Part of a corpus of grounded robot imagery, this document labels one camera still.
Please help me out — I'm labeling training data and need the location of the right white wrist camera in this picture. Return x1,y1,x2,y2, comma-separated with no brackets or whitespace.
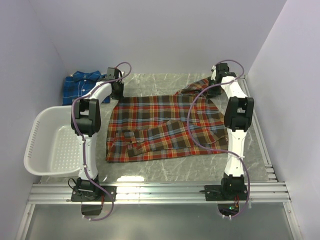
210,65,217,81

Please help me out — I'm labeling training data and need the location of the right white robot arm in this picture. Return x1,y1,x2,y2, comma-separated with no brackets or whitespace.
201,60,255,202

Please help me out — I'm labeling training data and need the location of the red brown plaid shirt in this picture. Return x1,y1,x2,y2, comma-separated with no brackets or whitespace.
105,77,228,163

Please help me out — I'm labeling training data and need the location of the aluminium side rail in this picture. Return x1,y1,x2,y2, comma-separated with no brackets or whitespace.
238,74,278,181

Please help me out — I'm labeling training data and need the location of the aluminium mounting rail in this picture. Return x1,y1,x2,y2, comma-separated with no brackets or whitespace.
27,182,291,205

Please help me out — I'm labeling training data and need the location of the white plastic laundry basket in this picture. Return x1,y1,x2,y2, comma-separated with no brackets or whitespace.
23,105,81,178

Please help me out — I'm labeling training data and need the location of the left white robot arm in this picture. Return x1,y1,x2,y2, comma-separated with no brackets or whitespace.
71,66,126,202

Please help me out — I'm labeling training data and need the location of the folded blue plaid shirt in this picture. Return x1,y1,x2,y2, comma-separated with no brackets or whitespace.
62,70,104,106

